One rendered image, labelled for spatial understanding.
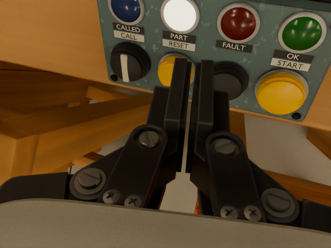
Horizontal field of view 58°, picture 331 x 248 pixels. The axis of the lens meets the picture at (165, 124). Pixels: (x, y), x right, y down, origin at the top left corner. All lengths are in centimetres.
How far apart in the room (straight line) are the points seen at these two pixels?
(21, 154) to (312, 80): 32
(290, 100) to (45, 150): 34
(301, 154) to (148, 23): 103
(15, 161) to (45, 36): 17
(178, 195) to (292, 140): 49
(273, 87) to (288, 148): 98
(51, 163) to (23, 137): 10
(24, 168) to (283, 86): 32
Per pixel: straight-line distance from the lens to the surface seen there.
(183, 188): 123
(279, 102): 20
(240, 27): 18
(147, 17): 20
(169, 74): 20
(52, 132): 45
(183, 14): 19
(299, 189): 37
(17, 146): 39
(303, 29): 18
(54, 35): 28
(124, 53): 21
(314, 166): 121
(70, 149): 51
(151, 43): 21
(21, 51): 30
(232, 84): 20
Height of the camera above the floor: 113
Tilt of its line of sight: 74 degrees down
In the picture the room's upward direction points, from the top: 121 degrees counter-clockwise
